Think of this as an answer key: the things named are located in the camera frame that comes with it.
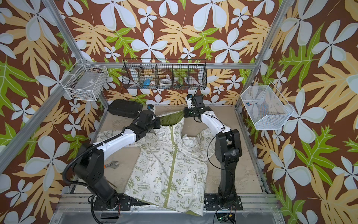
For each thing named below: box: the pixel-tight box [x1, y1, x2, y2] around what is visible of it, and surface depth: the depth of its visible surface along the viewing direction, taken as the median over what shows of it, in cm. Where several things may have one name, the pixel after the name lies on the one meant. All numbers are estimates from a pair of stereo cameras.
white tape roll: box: [158, 78, 173, 86], surface depth 100 cm
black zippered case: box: [108, 98, 143, 119], surface depth 117 cm
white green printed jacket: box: [96, 110, 217, 214], surface depth 86 cm
